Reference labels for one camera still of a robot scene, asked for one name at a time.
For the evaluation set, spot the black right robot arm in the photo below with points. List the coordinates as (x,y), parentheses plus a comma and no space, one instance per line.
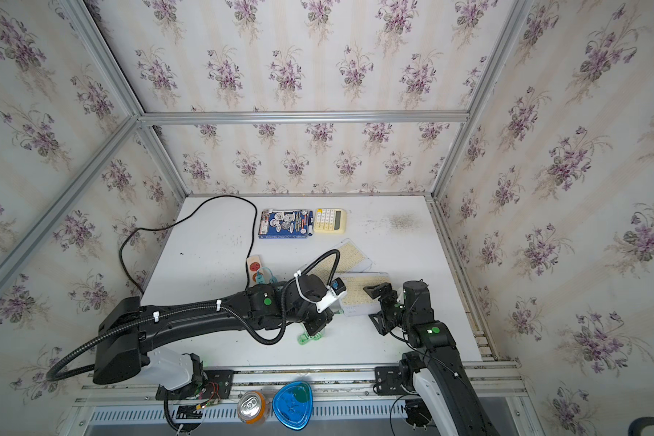
(432,370)

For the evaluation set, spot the aluminium front rail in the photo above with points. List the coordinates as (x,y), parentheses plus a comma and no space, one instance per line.
(331,382)

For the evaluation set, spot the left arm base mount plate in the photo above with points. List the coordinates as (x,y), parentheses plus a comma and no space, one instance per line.
(213,385)

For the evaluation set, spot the blue paperback book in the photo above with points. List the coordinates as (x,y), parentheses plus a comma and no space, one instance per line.
(283,224)

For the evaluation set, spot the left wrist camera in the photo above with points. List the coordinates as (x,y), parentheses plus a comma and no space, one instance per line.
(336,290)

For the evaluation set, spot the cream power strip red sockets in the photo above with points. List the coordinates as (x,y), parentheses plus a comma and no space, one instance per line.
(254,267)

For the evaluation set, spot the cream yellow calculator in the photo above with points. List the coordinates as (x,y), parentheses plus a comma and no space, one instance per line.
(330,221)

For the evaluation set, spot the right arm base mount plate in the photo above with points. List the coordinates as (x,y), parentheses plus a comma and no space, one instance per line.
(389,381)

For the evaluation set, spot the white yellow keyboard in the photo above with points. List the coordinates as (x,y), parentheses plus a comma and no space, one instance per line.
(352,260)
(356,301)

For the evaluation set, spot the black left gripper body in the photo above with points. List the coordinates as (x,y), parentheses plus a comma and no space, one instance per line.
(316,321)

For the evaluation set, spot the blue marker pen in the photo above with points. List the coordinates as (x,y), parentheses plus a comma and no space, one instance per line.
(310,228)

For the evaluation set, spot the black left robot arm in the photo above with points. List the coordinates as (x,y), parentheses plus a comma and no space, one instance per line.
(126,339)

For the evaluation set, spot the green charger plug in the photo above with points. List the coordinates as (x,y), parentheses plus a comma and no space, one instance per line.
(265,276)

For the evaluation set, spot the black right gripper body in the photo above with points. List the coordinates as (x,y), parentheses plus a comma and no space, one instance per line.
(396,312)

